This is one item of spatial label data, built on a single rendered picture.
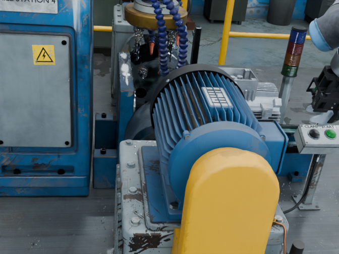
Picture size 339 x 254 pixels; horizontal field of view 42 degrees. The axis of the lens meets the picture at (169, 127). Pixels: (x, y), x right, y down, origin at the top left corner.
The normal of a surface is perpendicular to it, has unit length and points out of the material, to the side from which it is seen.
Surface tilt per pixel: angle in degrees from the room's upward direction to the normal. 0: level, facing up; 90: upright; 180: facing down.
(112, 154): 0
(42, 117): 90
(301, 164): 90
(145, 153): 0
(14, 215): 0
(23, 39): 90
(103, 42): 90
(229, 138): 70
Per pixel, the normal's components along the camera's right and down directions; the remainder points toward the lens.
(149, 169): 0.09, -0.87
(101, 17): 0.14, 0.49
